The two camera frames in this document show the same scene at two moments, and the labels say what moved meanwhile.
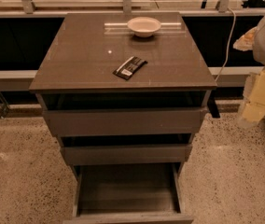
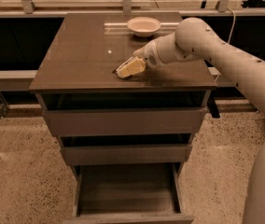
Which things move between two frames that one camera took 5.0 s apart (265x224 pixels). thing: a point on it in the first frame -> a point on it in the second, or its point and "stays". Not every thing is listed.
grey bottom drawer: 129,193 stays
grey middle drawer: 130,148 stays
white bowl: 144,26 stays
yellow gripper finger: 252,113 -> 134,65
